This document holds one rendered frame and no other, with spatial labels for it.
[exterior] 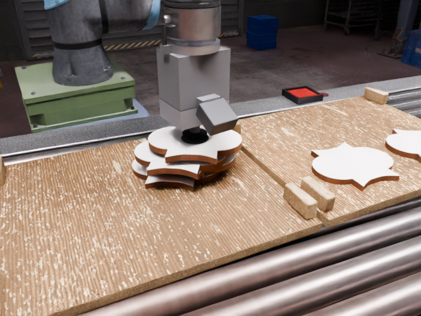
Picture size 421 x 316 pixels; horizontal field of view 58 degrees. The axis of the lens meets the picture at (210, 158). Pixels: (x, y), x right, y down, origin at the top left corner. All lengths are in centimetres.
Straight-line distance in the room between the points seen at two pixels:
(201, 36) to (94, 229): 29
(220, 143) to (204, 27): 17
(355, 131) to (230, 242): 42
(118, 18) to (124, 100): 20
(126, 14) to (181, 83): 50
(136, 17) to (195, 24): 50
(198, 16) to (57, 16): 54
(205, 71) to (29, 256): 32
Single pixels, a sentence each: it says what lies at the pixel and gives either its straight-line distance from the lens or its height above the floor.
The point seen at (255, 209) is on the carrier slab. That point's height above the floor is 94.
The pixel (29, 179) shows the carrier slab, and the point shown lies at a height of 94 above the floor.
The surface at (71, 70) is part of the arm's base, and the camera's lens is 101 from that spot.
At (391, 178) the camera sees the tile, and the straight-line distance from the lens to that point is 67.
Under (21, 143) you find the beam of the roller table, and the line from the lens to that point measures 85.
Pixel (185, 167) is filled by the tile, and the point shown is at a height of 98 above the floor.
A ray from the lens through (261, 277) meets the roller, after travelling 49.
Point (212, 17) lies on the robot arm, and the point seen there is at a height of 118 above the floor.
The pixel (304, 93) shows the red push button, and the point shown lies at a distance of 102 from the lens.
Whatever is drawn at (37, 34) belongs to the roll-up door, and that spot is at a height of 31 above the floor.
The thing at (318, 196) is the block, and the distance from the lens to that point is 56.
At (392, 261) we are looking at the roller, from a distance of 55.
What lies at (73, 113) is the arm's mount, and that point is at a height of 90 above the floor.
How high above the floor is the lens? 127
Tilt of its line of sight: 29 degrees down
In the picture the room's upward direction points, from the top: straight up
